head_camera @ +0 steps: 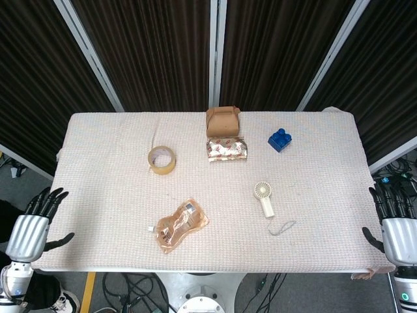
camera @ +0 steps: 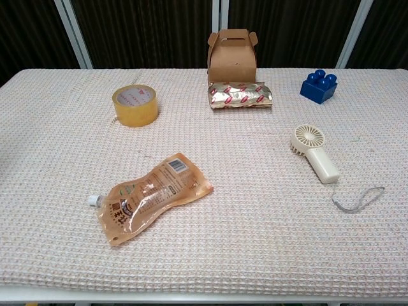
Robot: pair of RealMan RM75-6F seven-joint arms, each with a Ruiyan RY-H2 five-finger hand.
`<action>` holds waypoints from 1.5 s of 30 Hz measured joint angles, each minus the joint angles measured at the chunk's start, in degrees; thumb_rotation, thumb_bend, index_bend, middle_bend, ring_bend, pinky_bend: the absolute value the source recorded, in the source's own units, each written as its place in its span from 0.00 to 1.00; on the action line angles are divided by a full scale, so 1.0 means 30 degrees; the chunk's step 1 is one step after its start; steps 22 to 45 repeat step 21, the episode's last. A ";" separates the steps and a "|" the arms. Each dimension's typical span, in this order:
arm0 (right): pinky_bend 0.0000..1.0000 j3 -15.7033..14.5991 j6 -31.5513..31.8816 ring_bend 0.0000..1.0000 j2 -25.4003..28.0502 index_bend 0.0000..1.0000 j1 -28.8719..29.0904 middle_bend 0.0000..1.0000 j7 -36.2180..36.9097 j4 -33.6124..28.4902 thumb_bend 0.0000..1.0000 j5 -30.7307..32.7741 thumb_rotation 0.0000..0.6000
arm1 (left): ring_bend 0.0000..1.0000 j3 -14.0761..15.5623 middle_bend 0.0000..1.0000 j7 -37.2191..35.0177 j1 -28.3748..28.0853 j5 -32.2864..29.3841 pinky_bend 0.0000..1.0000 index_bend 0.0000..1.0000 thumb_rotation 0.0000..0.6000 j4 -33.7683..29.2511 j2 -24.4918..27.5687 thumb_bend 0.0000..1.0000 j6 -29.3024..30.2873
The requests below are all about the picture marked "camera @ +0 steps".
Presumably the thin grey cable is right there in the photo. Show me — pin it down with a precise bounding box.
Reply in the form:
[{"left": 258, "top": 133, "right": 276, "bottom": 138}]
[{"left": 330, "top": 182, "right": 386, "bottom": 215}]

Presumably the gold foil snack packet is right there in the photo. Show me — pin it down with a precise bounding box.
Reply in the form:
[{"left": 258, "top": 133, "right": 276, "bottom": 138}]
[{"left": 207, "top": 80, "right": 273, "bottom": 110}]

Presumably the white waffle table cloth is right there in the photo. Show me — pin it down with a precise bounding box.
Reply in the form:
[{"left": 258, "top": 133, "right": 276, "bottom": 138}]
[{"left": 0, "top": 67, "right": 408, "bottom": 296}]

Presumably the blue toy building block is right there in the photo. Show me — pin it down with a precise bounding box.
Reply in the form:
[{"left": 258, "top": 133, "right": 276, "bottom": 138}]
[{"left": 299, "top": 69, "right": 339, "bottom": 105}]

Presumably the white handheld fan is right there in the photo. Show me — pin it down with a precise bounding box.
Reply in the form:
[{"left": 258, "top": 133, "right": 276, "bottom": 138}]
[{"left": 289, "top": 124, "right": 340, "bottom": 185}]

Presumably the brown cardboard carry box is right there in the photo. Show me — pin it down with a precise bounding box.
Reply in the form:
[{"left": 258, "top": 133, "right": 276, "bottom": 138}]
[{"left": 207, "top": 29, "right": 259, "bottom": 84}]

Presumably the yellow packing tape roll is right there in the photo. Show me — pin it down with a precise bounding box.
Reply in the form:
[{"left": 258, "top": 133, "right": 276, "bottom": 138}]
[{"left": 112, "top": 84, "right": 159, "bottom": 128}]

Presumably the orange liquid refill pouch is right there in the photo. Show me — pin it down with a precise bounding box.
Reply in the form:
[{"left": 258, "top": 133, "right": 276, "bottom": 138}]
[{"left": 87, "top": 152, "right": 215, "bottom": 247}]

